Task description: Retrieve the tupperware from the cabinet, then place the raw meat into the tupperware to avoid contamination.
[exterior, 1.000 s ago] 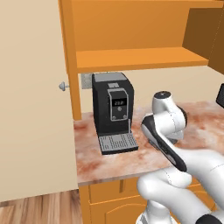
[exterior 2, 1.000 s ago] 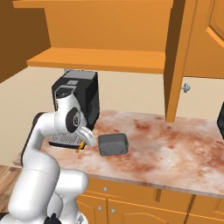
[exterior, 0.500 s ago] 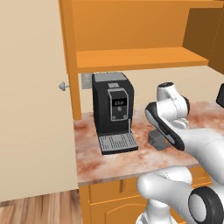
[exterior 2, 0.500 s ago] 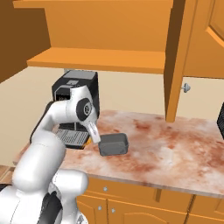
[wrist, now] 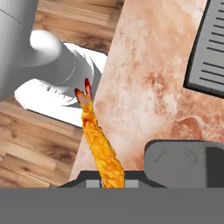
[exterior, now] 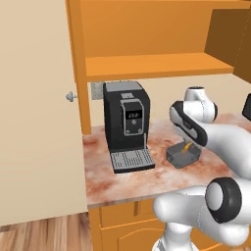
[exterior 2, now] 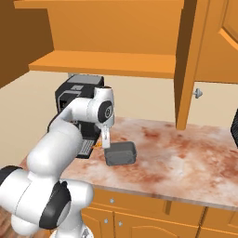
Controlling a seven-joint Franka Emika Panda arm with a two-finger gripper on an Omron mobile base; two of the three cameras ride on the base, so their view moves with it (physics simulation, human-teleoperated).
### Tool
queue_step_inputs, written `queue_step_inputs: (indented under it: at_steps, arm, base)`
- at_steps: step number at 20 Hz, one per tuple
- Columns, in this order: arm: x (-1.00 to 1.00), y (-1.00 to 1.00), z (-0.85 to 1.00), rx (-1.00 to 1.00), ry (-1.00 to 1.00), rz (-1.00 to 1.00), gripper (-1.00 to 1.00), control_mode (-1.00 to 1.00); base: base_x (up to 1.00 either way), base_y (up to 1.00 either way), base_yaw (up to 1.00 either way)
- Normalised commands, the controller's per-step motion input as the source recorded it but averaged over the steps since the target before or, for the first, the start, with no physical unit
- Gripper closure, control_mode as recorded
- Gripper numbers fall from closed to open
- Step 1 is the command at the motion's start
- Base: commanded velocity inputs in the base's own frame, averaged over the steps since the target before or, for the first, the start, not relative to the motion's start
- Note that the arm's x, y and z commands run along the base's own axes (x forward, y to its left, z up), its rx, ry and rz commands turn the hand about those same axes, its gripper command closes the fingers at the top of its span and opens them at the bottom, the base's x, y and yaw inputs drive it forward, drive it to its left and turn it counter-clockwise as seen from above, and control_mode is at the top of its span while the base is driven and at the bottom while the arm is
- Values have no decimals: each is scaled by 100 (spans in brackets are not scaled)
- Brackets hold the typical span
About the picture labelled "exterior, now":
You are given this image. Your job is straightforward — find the grey tupperware container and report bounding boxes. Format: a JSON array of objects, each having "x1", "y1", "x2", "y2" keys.
[{"x1": 165, "y1": 140, "x2": 203, "y2": 170}]

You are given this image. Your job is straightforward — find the orange raw meat piece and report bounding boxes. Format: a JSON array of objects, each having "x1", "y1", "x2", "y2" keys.
[{"x1": 181, "y1": 139, "x2": 193, "y2": 155}]

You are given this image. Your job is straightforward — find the orange base cabinet door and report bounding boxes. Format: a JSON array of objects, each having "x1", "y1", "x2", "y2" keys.
[{"x1": 99, "y1": 218, "x2": 171, "y2": 251}]

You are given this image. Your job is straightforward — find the brown cabinet door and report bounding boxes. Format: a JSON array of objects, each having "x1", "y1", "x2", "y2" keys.
[{"x1": 204, "y1": 0, "x2": 251, "y2": 84}]

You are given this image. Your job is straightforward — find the black coffee machine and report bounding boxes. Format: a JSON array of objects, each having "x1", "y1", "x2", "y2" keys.
[{"x1": 102, "y1": 80, "x2": 157, "y2": 175}]

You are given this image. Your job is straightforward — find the grey round door knob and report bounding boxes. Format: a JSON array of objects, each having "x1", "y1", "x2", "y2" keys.
[{"x1": 66, "y1": 91, "x2": 78, "y2": 103}]

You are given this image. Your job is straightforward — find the orange drawer front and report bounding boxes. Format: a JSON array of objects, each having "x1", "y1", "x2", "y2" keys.
[{"x1": 98, "y1": 197, "x2": 165, "y2": 230}]

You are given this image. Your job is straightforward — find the black appliance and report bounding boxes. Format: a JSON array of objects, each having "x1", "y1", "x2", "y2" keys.
[{"x1": 241, "y1": 92, "x2": 251, "y2": 121}]

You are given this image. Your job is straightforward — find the grey wall outlet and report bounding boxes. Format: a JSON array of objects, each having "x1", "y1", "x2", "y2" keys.
[{"x1": 90, "y1": 81, "x2": 106, "y2": 101}]

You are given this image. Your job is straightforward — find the orange open wall cabinet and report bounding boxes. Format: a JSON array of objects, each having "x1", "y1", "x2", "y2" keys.
[{"x1": 79, "y1": 0, "x2": 251, "y2": 83}]

